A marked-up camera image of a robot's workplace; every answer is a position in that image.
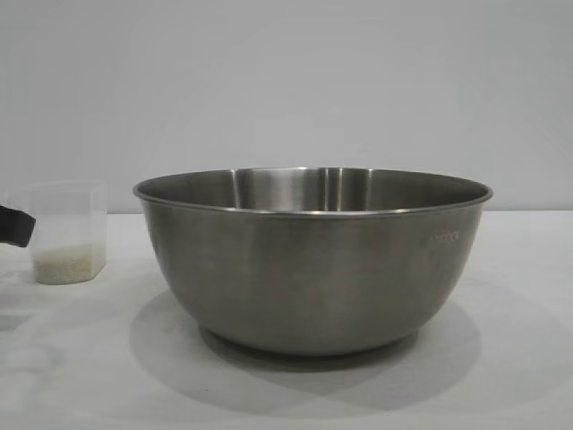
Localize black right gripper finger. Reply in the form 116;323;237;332
0;203;38;250

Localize translucent plastic measuring cup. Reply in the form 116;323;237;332
6;179;109;285

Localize white rice grains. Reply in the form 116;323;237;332
31;245;107;285

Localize stainless steel mixing bowl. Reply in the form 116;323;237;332
132;166;495;357

